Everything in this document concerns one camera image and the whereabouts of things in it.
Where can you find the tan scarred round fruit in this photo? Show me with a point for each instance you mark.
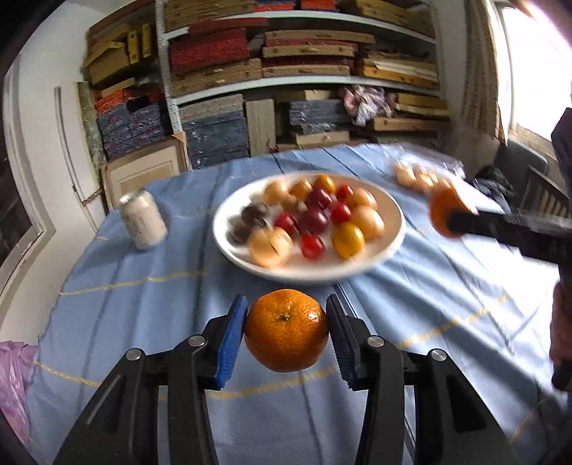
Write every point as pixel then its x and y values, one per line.
pixel 361 197

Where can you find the red cherry tomato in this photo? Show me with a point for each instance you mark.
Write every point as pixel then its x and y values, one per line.
pixel 288 223

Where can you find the blue checked tablecloth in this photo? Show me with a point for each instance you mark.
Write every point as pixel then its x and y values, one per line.
pixel 453 345

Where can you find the window with white frame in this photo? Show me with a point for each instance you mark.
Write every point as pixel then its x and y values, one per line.
pixel 41 228

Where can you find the large orange mandarin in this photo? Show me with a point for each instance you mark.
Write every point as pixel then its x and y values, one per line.
pixel 286 330

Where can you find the purple cloth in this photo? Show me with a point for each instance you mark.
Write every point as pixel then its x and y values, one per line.
pixel 17 364

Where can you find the dark red plum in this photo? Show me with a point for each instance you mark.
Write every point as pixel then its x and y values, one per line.
pixel 313 221
pixel 318 198

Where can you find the dark brown chestnut fruit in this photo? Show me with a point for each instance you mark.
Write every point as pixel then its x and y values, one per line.
pixel 241 231

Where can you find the large tan round fruit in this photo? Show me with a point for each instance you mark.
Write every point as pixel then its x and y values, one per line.
pixel 369 221

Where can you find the wooden chair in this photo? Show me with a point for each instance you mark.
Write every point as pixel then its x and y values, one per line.
pixel 543 197

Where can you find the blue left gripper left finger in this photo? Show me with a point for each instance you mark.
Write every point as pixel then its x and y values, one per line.
pixel 231 331

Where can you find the pink plastic bag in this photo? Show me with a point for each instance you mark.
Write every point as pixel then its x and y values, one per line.
pixel 365 103

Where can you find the clear plastic fruit box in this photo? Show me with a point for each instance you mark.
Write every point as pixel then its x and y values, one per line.
pixel 423 175

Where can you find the white beverage can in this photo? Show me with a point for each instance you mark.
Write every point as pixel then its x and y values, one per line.
pixel 141 216

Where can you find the yellow-orange plum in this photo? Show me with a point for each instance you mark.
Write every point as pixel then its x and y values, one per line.
pixel 347 240
pixel 324 182

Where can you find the beige curtain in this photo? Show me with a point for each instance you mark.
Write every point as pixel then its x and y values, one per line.
pixel 480 109

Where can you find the metal storage shelf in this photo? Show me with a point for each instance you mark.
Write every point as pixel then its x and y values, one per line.
pixel 238 76

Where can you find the framed picture leaning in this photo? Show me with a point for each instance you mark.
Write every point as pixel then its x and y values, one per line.
pixel 160 160

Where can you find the person right hand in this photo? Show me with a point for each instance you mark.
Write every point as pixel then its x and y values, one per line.
pixel 560 329

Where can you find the white ceramic plate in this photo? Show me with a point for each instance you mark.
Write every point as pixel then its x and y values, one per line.
pixel 298 270

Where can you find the small brown longan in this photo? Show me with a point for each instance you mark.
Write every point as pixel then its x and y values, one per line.
pixel 290 204

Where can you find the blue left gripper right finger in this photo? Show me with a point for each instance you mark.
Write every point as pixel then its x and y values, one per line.
pixel 343 339

